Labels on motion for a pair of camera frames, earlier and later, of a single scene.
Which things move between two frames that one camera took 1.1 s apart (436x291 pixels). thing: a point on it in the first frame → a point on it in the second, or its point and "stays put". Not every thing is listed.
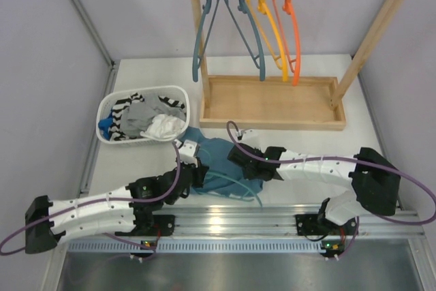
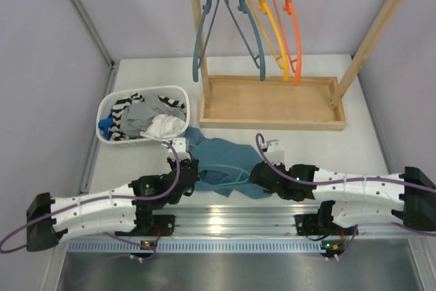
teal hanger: x=230 y=197 → x=233 y=167
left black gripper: x=199 y=175 stays put
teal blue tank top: x=224 y=176 stays put
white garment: x=165 y=126 stays put
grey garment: x=137 y=116 stays put
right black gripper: x=248 y=174 → x=278 y=165
